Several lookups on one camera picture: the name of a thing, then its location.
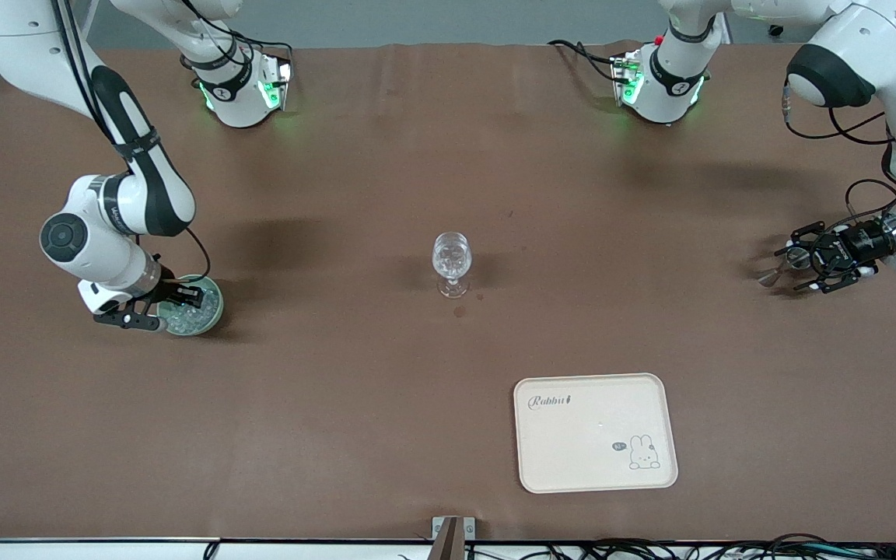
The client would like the clear ice cubes pile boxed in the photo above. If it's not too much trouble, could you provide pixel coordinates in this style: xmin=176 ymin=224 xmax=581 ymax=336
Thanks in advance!
xmin=166 ymin=299 xmax=219 ymax=331

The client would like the steel double jigger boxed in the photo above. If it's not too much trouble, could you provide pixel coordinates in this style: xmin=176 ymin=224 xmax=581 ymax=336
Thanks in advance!
xmin=758 ymin=247 xmax=811 ymax=288

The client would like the clear wine glass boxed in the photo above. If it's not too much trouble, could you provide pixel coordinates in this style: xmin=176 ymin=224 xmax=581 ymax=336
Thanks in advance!
xmin=432 ymin=231 xmax=472 ymax=299

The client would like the pale green bowl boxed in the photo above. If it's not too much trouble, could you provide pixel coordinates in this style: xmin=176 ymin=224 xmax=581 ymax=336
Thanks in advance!
xmin=156 ymin=274 xmax=224 ymax=337

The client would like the brown table cover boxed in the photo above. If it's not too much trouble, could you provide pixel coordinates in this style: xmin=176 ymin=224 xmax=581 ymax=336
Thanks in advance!
xmin=0 ymin=40 xmax=896 ymax=543

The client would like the cream rabbit print tray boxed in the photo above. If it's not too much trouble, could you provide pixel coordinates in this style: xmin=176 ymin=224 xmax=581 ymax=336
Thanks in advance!
xmin=513 ymin=373 xmax=679 ymax=494

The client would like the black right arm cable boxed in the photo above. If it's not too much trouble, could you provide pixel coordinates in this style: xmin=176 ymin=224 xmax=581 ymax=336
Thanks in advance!
xmin=51 ymin=0 xmax=212 ymax=285

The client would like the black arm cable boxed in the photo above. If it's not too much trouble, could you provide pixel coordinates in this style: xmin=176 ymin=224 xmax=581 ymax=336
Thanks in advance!
xmin=51 ymin=0 xmax=212 ymax=285
xmin=782 ymin=84 xmax=896 ymax=234

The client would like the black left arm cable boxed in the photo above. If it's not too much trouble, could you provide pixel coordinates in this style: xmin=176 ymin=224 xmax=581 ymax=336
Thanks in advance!
xmin=782 ymin=84 xmax=896 ymax=234

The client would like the black right base cable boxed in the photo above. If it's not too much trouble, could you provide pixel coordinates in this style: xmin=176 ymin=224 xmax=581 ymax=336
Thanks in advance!
xmin=182 ymin=0 xmax=295 ymax=72

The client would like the black base cable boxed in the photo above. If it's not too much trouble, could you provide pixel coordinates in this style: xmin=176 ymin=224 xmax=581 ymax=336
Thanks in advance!
xmin=182 ymin=0 xmax=295 ymax=72
xmin=548 ymin=39 xmax=629 ymax=83

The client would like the black left base cable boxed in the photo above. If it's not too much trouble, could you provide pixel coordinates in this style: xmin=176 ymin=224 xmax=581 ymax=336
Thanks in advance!
xmin=548 ymin=39 xmax=629 ymax=83

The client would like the black cables bundle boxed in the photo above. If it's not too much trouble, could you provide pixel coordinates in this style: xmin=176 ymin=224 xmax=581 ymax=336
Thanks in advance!
xmin=397 ymin=533 xmax=896 ymax=560

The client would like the grey metal bracket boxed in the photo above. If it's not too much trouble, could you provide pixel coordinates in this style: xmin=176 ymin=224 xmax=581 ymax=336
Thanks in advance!
xmin=431 ymin=516 xmax=476 ymax=541

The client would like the brown camera pole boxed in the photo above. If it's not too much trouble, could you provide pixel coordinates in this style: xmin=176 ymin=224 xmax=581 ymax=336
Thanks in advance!
xmin=434 ymin=519 xmax=464 ymax=560

